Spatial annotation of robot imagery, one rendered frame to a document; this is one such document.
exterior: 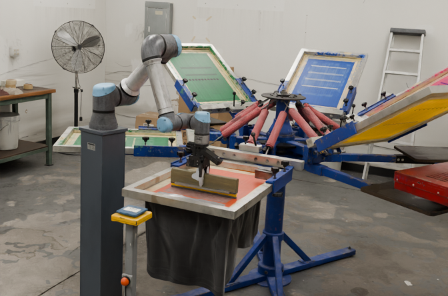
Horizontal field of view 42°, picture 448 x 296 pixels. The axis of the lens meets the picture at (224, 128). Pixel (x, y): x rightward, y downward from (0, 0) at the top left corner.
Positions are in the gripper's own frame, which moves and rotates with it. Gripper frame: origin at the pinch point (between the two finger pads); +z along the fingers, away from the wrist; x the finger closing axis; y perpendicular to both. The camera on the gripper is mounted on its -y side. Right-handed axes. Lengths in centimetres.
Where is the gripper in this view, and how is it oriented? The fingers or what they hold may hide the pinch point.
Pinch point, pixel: (204, 183)
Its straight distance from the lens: 286.8
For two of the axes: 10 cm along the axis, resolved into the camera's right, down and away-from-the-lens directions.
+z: -0.4, 9.9, 1.7
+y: -9.1, -1.0, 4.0
